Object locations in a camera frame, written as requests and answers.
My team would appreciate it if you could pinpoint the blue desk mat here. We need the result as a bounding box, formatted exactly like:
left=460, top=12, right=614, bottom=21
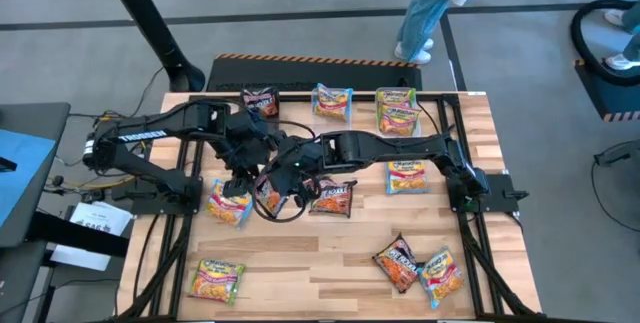
left=0, top=129, right=58, bottom=228

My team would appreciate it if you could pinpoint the black camera pole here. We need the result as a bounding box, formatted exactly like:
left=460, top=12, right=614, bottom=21
left=95, top=0, right=208, bottom=94

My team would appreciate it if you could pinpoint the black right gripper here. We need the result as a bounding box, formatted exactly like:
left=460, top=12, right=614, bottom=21
left=272, top=137, right=325, bottom=198

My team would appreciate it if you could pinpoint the dark translucent plastic bin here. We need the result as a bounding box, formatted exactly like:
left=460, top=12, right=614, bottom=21
left=240, top=86, right=282, bottom=118

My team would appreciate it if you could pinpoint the lime chili shrimp ramen packet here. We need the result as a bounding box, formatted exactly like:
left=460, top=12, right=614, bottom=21
left=187, top=257, right=247, bottom=308
left=376, top=87, right=418, bottom=109
left=378, top=104, right=422, bottom=137

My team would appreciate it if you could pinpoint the black metal table frame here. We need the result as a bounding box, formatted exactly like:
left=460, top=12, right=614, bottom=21
left=115, top=91, right=540, bottom=323

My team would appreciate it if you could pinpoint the yellow cable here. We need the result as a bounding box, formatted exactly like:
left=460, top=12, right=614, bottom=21
left=47, top=175, right=137, bottom=193

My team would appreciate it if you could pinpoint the black camera cable loop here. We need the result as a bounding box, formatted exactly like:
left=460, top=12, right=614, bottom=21
left=251, top=160, right=322, bottom=224

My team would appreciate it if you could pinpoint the blue beef ramen packet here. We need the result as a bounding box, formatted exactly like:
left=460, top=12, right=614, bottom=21
left=385, top=159, right=431, bottom=196
left=417, top=245, right=466, bottom=311
left=205, top=178, right=255, bottom=230
left=313, top=84, right=353, bottom=122

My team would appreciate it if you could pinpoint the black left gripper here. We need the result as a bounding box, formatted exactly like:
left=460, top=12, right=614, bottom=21
left=217, top=130, right=269, bottom=199

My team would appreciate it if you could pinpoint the dark grey desk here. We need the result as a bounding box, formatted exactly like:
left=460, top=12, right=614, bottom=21
left=0, top=101, right=72, bottom=250

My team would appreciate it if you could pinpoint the black striped floor mat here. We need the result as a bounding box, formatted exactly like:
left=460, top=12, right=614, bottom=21
left=205, top=52, right=424, bottom=94
left=572, top=57, right=640, bottom=124

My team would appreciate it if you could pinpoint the clear plastic bin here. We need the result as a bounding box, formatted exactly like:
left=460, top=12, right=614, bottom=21
left=374, top=85, right=423, bottom=138
left=310, top=82, right=355, bottom=124

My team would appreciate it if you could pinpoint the person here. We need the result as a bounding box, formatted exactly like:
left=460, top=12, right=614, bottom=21
left=601, top=1, right=640, bottom=73
left=393, top=0, right=477, bottom=66

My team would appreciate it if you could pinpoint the grey chair base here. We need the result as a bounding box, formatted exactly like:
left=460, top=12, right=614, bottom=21
left=592, top=138, right=640, bottom=168

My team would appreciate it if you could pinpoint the white paper sheet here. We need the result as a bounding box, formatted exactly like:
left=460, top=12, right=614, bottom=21
left=48, top=232, right=115, bottom=273
left=67, top=200, right=135, bottom=238

